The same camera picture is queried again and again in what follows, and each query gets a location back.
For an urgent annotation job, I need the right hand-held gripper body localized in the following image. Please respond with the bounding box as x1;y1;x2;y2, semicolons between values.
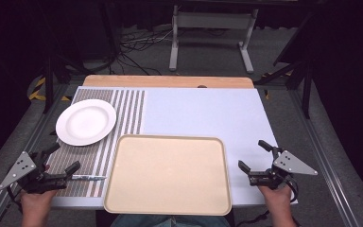
248;147;319;191

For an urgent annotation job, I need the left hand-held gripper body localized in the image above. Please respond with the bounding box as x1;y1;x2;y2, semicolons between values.
0;150;68;195

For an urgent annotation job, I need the silver table knife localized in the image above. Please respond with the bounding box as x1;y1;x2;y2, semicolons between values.
71;174;107;182

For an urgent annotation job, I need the person's right hand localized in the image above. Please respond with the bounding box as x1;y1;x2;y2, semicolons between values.
257;183;293;219

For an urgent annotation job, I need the person's left hand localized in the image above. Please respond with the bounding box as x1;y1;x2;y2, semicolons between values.
20;188;59;219

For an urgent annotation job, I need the white round plate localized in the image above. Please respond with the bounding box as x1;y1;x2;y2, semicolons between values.
55;98;117;148

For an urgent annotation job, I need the black stand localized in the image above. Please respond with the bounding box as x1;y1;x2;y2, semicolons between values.
253;12;314;120
41;53;88;115

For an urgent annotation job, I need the white table mat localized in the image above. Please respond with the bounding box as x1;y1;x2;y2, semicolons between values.
50;86;299;211

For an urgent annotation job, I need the beige plastic tray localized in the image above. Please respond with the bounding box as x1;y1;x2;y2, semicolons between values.
103;133;233;217

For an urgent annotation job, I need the striped grey placemat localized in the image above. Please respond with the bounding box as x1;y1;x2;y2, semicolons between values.
45;88;147;199

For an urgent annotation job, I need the wooden table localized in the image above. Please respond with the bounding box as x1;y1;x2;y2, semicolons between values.
82;74;255;90

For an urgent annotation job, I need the grey metal stand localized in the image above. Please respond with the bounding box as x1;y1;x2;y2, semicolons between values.
168;4;260;75

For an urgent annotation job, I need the aluminium floor rail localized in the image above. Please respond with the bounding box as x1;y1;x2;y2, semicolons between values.
0;82;74;227
286;89;361;227

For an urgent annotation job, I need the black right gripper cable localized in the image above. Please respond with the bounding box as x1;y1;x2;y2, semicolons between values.
235;174;301;227

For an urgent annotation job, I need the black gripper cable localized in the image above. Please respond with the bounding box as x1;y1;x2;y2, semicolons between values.
5;187;24;214
235;174;301;227

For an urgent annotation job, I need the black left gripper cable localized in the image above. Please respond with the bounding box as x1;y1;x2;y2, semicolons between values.
5;187;24;214

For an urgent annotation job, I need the bundle of floor cables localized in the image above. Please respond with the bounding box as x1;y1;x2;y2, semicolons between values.
115;27;175;77

